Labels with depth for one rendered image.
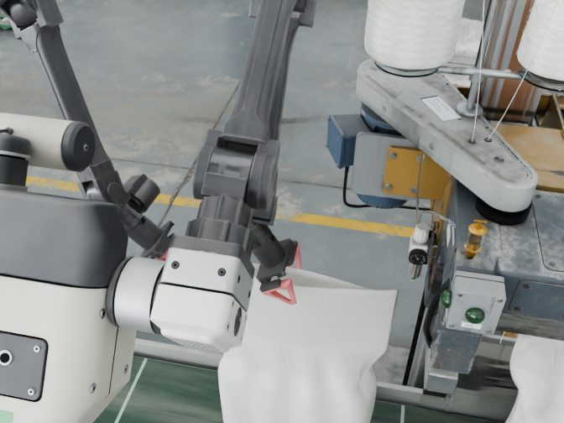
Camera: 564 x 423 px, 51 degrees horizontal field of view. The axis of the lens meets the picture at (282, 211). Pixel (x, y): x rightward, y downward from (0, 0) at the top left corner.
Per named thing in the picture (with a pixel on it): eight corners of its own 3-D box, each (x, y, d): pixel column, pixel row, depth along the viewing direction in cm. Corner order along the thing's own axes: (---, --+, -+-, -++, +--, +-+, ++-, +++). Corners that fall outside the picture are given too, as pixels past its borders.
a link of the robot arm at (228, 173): (197, 205, 74) (239, 212, 73) (215, 133, 77) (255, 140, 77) (206, 227, 82) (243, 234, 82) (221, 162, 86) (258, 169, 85)
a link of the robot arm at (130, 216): (100, 220, 125) (110, 212, 121) (118, 197, 129) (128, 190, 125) (125, 240, 127) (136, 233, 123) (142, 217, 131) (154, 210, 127)
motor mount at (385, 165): (350, 196, 135) (355, 137, 125) (352, 180, 140) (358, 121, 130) (476, 212, 131) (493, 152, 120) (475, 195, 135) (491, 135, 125)
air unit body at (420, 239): (402, 288, 125) (413, 234, 115) (403, 273, 129) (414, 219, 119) (424, 291, 124) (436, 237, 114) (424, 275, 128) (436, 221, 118)
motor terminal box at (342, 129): (336, 179, 134) (340, 136, 126) (323, 154, 142) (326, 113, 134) (371, 174, 136) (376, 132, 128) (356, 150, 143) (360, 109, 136)
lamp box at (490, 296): (445, 328, 95) (456, 289, 89) (445, 307, 98) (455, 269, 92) (493, 336, 93) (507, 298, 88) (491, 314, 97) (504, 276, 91)
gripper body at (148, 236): (177, 224, 131) (152, 203, 129) (159, 255, 123) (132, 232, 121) (161, 237, 135) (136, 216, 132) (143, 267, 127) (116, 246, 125)
